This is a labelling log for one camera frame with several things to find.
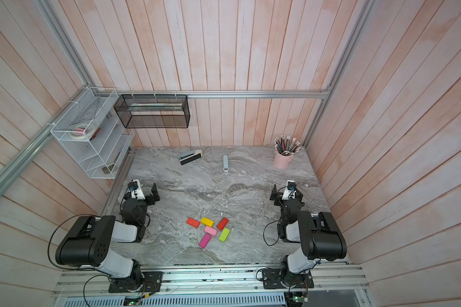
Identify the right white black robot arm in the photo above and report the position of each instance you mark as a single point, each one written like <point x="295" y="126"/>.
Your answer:
<point x="318" y="235"/>

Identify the lime green block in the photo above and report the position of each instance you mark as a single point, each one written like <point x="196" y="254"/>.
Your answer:
<point x="224" y="234"/>

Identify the yellow block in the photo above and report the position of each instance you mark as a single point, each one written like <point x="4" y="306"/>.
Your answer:
<point x="207" y="222"/>

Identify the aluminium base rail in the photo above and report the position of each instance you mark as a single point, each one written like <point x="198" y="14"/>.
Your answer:
<point x="216" y="279"/>

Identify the black stapler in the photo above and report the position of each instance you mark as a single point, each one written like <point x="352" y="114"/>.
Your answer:
<point x="190" y="156"/>

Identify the tape roll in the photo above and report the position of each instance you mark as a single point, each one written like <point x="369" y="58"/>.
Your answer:
<point x="82" y="131"/>

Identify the magenta block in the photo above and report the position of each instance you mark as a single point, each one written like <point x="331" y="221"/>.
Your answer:
<point x="205" y="240"/>

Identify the red block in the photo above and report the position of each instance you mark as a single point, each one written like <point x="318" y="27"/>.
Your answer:
<point x="192" y="222"/>
<point x="222" y="224"/>

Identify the black mesh basket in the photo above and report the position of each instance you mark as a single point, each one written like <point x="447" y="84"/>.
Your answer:
<point x="151" y="111"/>

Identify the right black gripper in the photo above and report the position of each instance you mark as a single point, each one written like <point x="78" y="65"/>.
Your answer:
<point x="280" y="198"/>

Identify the light pink block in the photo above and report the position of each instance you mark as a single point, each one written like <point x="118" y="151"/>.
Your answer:
<point x="211" y="231"/>

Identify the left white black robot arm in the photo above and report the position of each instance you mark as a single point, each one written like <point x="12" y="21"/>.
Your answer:
<point x="87" y="244"/>

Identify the pink pencil cup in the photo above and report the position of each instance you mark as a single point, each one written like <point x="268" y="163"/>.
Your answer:
<point x="282" y="162"/>

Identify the bundle of pencils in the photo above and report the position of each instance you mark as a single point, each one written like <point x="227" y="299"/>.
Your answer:
<point x="286" y="145"/>

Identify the white wire shelf rack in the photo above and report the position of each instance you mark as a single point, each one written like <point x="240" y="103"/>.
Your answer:
<point x="101" y="156"/>

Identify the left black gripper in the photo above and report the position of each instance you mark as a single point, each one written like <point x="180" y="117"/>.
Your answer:
<point x="149" y="197"/>

